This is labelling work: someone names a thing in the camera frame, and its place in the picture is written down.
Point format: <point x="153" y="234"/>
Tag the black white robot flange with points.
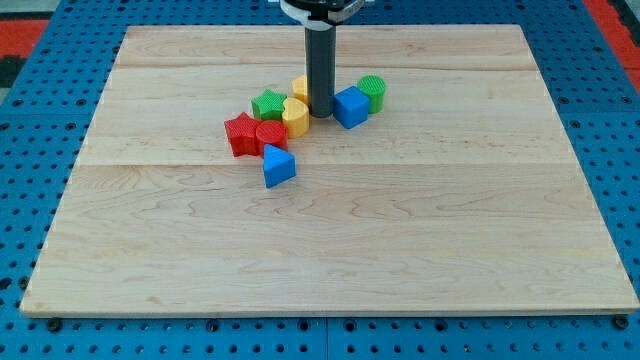
<point x="321" y="14"/>

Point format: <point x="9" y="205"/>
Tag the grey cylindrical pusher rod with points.
<point x="320" y="48"/>

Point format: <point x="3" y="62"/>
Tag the yellow hexagon block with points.
<point x="300" y="89"/>

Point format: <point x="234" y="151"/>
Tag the green cylinder block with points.
<point x="374" y="87"/>

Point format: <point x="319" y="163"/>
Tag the blue cube block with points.
<point x="351" y="107"/>

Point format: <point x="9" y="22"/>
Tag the yellow heart block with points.
<point x="295" y="117"/>

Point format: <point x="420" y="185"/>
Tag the green star block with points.
<point x="269" y="105"/>

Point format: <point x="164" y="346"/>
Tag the red cylinder block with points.
<point x="271" y="132"/>

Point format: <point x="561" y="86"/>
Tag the red star block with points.
<point x="241" y="135"/>

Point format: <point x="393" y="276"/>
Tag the blue triangle block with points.
<point x="279" y="165"/>

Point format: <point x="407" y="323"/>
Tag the wooden board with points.
<point x="462" y="197"/>

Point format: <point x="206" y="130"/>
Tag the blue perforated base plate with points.
<point x="48" y="110"/>

